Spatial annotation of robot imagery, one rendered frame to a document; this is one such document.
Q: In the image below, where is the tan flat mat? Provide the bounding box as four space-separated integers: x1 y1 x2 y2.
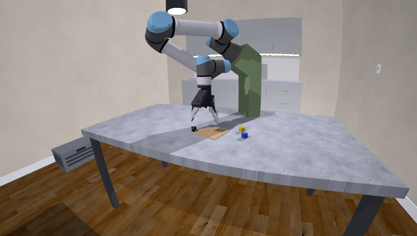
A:
194 126 229 140

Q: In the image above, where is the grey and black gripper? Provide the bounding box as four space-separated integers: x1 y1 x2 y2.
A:
191 85 219 124

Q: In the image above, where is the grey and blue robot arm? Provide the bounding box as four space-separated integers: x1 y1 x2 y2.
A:
145 11 242 108

